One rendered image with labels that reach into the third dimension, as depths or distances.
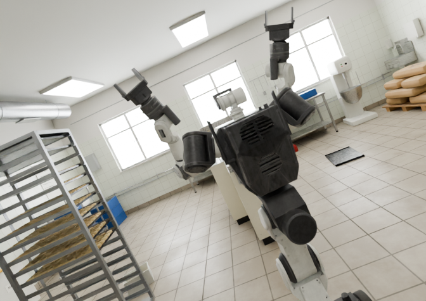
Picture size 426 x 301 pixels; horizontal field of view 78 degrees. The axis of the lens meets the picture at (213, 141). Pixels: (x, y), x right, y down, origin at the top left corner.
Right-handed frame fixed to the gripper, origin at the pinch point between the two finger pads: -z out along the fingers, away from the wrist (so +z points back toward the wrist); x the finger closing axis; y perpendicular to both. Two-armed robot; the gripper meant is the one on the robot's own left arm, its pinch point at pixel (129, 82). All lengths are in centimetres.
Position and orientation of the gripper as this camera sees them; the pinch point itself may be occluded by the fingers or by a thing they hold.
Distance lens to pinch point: 117.3
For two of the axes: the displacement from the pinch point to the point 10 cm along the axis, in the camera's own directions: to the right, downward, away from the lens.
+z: 5.9, 7.0, 4.0
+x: 5.4, -7.1, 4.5
